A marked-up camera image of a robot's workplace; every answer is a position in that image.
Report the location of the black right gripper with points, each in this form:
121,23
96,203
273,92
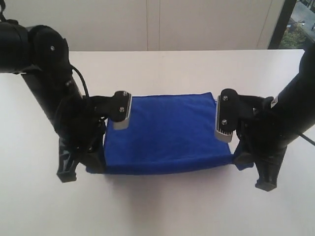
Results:
259,144

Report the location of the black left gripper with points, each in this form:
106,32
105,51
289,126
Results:
80,130

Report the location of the blue microfiber cloth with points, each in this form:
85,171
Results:
167,134

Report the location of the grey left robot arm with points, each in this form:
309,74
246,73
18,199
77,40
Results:
41,56

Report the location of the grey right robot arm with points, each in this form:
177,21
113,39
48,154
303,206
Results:
295,104

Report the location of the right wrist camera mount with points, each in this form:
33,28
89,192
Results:
234,110

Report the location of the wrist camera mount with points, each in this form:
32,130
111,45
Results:
234,110
116,108

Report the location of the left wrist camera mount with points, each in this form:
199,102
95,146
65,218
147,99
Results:
116,108

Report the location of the black window frame post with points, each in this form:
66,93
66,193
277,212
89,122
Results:
283,19

